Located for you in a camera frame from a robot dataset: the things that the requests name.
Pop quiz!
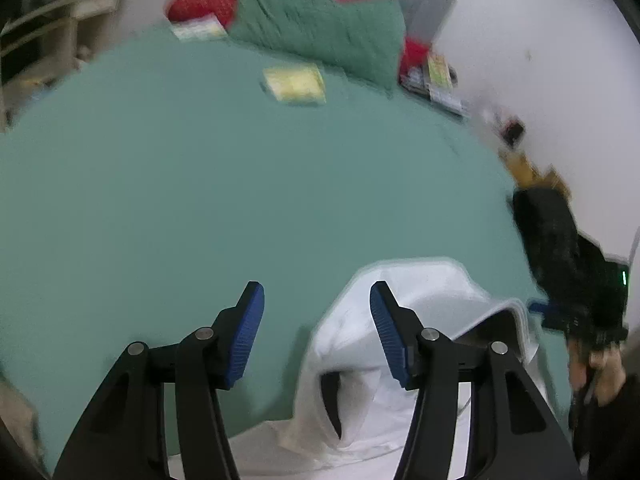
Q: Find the white hooded sweatshirt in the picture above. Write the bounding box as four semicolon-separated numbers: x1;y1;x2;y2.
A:
230;259;538;479

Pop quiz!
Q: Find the black clothing pile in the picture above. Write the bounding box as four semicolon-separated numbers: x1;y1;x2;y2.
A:
510;186;629;350

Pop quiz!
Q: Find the person's right hand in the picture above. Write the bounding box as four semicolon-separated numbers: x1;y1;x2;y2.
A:
566;338;627;406

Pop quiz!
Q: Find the stack of books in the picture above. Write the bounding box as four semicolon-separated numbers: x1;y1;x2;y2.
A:
400;53;469;119

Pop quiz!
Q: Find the green pillow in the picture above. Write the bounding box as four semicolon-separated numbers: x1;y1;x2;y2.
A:
229;0;406;91

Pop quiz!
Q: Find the yellow snack packet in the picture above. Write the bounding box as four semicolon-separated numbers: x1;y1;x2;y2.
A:
262;65;326;104

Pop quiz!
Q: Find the white bedside desk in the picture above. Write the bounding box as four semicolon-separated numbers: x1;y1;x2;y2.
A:
1;0;122;131

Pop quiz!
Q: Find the white paper packet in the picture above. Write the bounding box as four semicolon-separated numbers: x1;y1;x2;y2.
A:
170;14;227;41

